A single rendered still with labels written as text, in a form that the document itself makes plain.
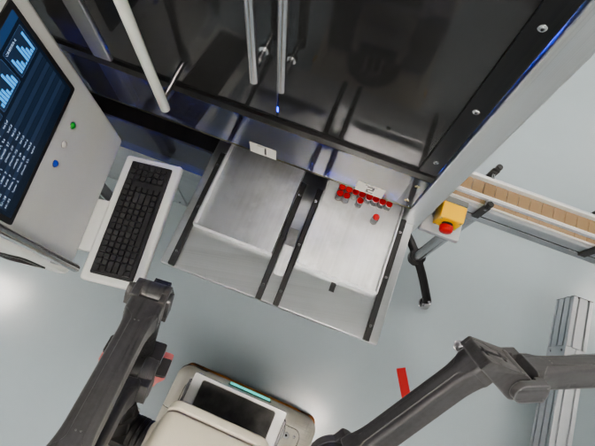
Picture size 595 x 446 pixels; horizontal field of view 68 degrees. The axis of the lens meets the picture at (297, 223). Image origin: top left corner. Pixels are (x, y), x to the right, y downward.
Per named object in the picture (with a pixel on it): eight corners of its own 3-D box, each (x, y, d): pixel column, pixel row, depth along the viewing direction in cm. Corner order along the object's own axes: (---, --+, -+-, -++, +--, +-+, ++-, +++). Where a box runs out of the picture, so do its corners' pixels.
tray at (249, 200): (236, 136, 150) (235, 132, 146) (309, 163, 148) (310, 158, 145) (194, 226, 139) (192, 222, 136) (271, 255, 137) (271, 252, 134)
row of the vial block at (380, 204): (338, 188, 145) (340, 182, 141) (390, 207, 144) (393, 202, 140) (336, 194, 145) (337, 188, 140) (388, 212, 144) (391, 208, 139)
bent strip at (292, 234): (289, 232, 140) (289, 226, 134) (297, 235, 140) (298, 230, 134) (273, 273, 136) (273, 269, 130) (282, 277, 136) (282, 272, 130)
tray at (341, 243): (331, 172, 147) (333, 166, 144) (405, 198, 146) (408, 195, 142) (295, 265, 137) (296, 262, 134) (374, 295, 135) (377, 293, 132)
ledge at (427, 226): (428, 192, 149) (430, 190, 147) (466, 205, 148) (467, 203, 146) (418, 229, 145) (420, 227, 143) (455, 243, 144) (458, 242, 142)
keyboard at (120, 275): (134, 161, 153) (131, 158, 151) (173, 171, 153) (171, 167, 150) (90, 272, 140) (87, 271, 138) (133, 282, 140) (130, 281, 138)
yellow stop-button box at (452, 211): (437, 203, 137) (445, 194, 131) (459, 211, 137) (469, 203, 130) (431, 224, 135) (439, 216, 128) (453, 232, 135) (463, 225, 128)
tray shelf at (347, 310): (224, 134, 152) (223, 132, 150) (418, 205, 147) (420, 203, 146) (161, 262, 137) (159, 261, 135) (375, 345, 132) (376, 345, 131)
